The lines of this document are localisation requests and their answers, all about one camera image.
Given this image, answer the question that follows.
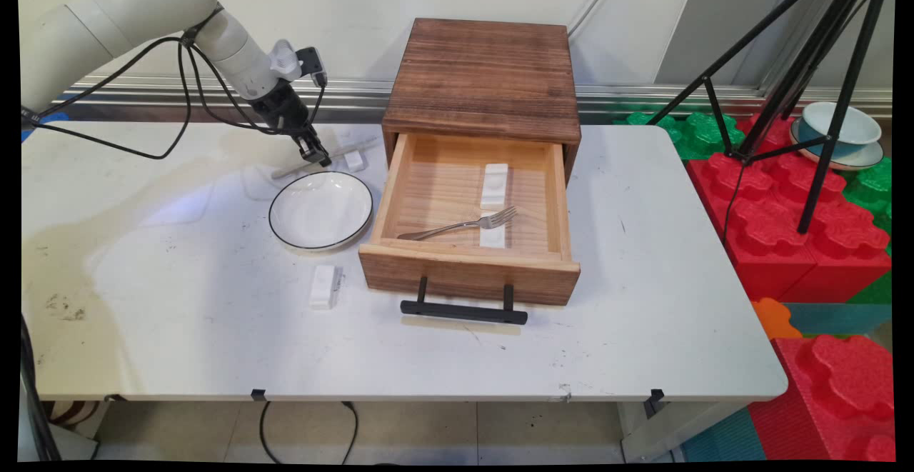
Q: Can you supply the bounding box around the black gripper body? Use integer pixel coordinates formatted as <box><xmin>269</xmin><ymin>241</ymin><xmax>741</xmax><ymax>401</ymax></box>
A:
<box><xmin>250</xmin><ymin>83</ymin><xmax>311</xmax><ymax>137</ymax></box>

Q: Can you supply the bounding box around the silver table knife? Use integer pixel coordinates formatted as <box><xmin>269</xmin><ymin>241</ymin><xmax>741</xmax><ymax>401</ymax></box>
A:
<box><xmin>271</xmin><ymin>136</ymin><xmax>379</xmax><ymax>179</ymax></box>

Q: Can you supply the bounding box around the white plate black rim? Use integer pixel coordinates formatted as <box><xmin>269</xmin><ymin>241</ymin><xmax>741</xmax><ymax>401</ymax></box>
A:
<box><xmin>268</xmin><ymin>171</ymin><xmax>374</xmax><ymax>251</ymax></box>

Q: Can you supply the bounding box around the silver fork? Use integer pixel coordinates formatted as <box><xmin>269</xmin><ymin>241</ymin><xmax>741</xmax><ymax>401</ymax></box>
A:
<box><xmin>397</xmin><ymin>206</ymin><xmax>518</xmax><ymax>241</ymax></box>

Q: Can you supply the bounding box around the dark wooden drawer cabinet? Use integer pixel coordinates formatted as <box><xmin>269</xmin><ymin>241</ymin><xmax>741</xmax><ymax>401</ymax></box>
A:
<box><xmin>382</xmin><ymin>18</ymin><xmax>583</xmax><ymax>186</ymax></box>

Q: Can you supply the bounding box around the light wooden drawer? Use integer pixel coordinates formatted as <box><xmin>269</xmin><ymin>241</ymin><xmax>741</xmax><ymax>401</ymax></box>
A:
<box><xmin>358</xmin><ymin>133</ymin><xmax>581</xmax><ymax>307</ymax></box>

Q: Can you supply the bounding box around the green foam block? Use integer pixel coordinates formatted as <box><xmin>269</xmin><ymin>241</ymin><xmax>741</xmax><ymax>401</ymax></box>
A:
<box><xmin>843</xmin><ymin>158</ymin><xmax>893</xmax><ymax>244</ymax></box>
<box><xmin>614</xmin><ymin>111</ymin><xmax>747</xmax><ymax>161</ymax></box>

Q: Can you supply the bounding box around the white table leg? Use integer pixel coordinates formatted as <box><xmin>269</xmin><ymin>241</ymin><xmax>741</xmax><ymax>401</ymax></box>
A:
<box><xmin>618</xmin><ymin>401</ymin><xmax>743</xmax><ymax>462</ymax></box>

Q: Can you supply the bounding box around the large red foam block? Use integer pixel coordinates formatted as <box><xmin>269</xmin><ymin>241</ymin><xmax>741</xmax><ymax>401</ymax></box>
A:
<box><xmin>685</xmin><ymin>111</ymin><xmax>892</xmax><ymax>303</ymax></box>

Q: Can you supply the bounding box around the orange foam piece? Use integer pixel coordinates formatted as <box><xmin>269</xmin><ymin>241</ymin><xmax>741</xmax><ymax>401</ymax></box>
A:
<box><xmin>751</xmin><ymin>297</ymin><xmax>804</xmax><ymax>341</ymax></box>

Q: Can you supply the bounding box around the pale blue ceramic bowl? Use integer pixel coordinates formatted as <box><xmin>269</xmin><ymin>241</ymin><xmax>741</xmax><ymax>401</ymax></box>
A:
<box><xmin>798</xmin><ymin>102</ymin><xmax>883</xmax><ymax>159</ymax></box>

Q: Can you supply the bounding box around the light blue bowl on saucer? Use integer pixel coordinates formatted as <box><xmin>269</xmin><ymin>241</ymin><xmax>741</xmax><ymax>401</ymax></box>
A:
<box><xmin>789</xmin><ymin>119</ymin><xmax>885</xmax><ymax>171</ymax></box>

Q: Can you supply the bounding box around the teal foam mat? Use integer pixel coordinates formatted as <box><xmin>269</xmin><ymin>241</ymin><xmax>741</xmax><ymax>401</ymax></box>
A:
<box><xmin>785</xmin><ymin>303</ymin><xmax>893</xmax><ymax>337</ymax></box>

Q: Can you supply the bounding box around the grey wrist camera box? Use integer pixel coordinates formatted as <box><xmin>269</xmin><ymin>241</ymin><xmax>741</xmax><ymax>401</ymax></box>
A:
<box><xmin>270</xmin><ymin>39</ymin><xmax>329</xmax><ymax>89</ymax></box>

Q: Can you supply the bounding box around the black drawer handle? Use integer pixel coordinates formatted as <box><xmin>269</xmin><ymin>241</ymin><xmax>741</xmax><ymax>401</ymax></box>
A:
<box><xmin>400</xmin><ymin>276</ymin><xmax>529</xmax><ymax>326</ymax></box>

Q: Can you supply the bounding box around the black floor cable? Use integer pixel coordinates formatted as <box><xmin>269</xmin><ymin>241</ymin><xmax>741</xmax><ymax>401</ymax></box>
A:
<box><xmin>258</xmin><ymin>401</ymin><xmax>359</xmax><ymax>466</ymax></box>

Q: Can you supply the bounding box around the metal wall rail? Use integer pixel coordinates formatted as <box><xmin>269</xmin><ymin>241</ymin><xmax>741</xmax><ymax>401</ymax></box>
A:
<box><xmin>64</xmin><ymin>74</ymin><xmax>893</xmax><ymax>121</ymax></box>

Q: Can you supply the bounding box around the black camera tripod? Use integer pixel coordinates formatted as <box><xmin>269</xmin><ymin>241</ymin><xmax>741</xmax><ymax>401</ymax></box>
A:
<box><xmin>646</xmin><ymin>0</ymin><xmax>895</xmax><ymax>235</ymax></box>

